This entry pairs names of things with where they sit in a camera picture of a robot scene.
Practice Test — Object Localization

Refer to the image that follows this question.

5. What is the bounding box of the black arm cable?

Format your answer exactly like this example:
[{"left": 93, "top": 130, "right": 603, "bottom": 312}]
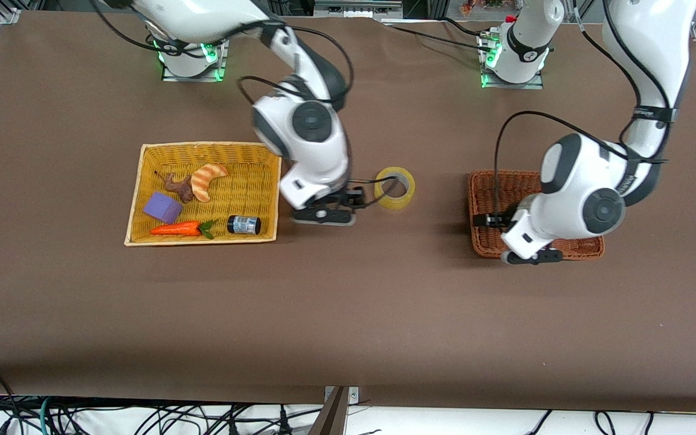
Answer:
[
  {"left": 91, "top": 0, "right": 398, "bottom": 209},
  {"left": 493, "top": 0, "right": 678, "bottom": 221}
]

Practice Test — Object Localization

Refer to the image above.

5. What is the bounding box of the brown wicker basket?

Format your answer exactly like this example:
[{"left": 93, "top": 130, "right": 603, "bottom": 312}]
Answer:
[{"left": 467, "top": 170, "right": 605, "bottom": 260}]

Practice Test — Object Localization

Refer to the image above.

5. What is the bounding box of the orange toy carrot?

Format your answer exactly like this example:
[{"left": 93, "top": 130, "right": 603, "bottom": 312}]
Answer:
[{"left": 150, "top": 220, "right": 217, "bottom": 240}]

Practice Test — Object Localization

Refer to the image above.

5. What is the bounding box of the purple block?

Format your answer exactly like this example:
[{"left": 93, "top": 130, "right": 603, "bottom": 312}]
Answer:
[{"left": 143, "top": 192, "right": 184, "bottom": 225}]

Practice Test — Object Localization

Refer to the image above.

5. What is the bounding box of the clear yellowish tape roll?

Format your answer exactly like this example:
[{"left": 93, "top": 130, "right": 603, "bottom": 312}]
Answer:
[{"left": 374, "top": 166, "right": 416, "bottom": 211}]

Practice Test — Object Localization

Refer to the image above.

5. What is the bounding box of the yellow wicker basket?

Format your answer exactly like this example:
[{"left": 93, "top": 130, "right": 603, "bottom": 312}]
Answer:
[{"left": 123, "top": 141, "right": 283, "bottom": 247}]

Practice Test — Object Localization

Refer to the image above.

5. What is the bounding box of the toy croissant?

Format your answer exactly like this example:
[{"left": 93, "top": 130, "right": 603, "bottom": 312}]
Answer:
[{"left": 191, "top": 163, "right": 229, "bottom": 203}]

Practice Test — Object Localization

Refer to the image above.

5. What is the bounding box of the brown support strut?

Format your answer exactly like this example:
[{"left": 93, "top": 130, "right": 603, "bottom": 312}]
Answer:
[{"left": 308, "top": 387, "right": 349, "bottom": 435}]

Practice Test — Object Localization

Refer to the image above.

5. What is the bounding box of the small black jar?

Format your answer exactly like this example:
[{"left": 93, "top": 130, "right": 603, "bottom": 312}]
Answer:
[{"left": 227, "top": 215, "right": 262, "bottom": 236}]

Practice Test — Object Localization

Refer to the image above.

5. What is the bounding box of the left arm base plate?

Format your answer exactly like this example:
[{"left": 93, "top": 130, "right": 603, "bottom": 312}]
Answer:
[{"left": 481, "top": 30, "right": 545, "bottom": 90}]

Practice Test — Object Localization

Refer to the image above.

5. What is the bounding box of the grey metal device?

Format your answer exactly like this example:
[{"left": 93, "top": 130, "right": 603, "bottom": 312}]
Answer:
[{"left": 314, "top": 0, "right": 403, "bottom": 19}]

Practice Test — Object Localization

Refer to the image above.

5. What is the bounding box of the brown root toy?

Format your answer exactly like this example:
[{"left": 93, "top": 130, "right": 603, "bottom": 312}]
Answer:
[{"left": 155, "top": 171, "right": 196, "bottom": 204}]

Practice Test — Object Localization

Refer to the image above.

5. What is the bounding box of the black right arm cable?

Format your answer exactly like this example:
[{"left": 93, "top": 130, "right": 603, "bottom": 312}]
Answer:
[{"left": 91, "top": 0, "right": 398, "bottom": 209}]

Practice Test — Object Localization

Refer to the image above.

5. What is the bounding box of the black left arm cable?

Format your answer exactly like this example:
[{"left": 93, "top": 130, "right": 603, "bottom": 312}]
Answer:
[{"left": 493, "top": 0, "right": 678, "bottom": 221}]

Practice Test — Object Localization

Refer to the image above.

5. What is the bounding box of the long black table cable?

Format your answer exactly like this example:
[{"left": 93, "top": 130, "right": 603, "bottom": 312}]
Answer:
[{"left": 381, "top": 23, "right": 488, "bottom": 50}]

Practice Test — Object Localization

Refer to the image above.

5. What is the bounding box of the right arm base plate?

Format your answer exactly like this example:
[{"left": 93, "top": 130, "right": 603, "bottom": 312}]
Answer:
[{"left": 161, "top": 36, "right": 228, "bottom": 82}]

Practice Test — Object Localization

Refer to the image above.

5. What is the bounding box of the short black table cable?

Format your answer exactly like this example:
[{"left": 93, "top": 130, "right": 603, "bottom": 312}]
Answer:
[{"left": 442, "top": 17, "right": 491, "bottom": 38}]

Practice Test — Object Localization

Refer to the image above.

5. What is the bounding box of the small metal table bracket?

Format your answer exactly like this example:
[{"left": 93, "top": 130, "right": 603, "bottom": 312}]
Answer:
[{"left": 324, "top": 385, "right": 359, "bottom": 404}]

